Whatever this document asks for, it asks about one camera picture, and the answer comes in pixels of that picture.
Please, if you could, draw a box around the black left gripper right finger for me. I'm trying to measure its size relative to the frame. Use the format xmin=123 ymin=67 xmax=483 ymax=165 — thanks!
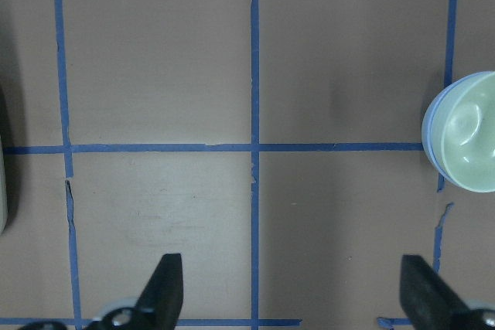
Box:
xmin=399 ymin=255 xmax=494 ymax=329

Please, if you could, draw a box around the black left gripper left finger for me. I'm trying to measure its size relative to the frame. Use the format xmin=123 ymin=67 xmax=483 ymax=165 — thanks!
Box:
xmin=87 ymin=253 xmax=182 ymax=330

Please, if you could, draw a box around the silver white toaster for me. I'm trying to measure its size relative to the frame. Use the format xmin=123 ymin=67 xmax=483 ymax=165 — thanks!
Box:
xmin=1 ymin=90 xmax=9 ymax=233

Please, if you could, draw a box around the green ceramic bowl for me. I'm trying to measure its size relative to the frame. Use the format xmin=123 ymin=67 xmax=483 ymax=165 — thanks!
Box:
xmin=432 ymin=71 xmax=494 ymax=192

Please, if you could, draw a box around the blue ceramic bowl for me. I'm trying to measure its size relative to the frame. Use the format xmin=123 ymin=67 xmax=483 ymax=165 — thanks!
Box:
xmin=422 ymin=76 xmax=469 ymax=179

